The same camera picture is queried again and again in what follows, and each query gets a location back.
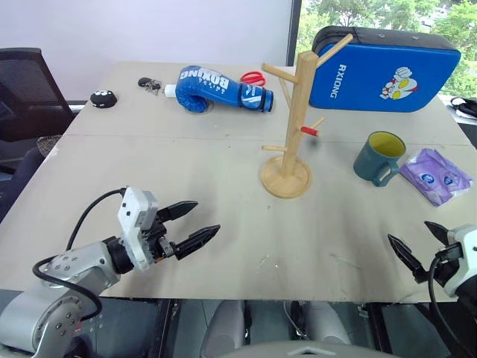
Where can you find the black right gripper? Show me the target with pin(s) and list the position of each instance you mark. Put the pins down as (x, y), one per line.
(447, 266)

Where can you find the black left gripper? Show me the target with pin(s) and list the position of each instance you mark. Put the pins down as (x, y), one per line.
(156, 238)

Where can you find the red tape marker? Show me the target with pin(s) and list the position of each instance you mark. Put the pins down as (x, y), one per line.
(308, 130)

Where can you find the grey rounded shape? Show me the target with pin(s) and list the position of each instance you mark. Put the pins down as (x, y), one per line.
(326, 320)
(225, 324)

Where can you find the black mesh office chair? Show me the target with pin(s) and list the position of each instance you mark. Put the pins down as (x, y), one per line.
(22, 93)

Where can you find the teal mug yellow inside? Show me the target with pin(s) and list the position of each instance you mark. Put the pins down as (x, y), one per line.
(367, 164)

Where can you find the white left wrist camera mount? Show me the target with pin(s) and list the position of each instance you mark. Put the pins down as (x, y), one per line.
(132, 220)

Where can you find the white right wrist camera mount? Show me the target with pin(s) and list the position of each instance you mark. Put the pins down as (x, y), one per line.
(466, 242)

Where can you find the purple tissue pack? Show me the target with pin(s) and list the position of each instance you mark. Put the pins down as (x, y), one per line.
(434, 175)

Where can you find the black round pouch white print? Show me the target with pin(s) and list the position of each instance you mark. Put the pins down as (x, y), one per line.
(103, 100)

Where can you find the black key bunch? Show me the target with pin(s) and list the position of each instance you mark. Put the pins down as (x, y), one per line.
(143, 82)

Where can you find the blue boxing kick pad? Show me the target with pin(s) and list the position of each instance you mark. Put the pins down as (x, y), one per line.
(372, 74)

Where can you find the blue boxing glove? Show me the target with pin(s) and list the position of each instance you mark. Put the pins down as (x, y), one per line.
(216, 87)

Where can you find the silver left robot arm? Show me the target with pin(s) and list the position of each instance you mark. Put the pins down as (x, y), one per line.
(74, 264)

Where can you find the wooden mug tree stand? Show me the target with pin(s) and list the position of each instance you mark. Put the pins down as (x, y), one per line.
(294, 112)

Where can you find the dark blue chair seat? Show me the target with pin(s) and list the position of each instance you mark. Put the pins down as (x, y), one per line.
(20, 171)

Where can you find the grey woven cushion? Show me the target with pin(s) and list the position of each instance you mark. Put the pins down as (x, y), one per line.
(48, 144)

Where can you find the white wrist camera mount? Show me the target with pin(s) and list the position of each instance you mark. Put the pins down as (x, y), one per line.
(466, 242)
(132, 220)

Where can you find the dark window frame post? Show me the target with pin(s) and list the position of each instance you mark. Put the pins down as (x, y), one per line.
(294, 30)

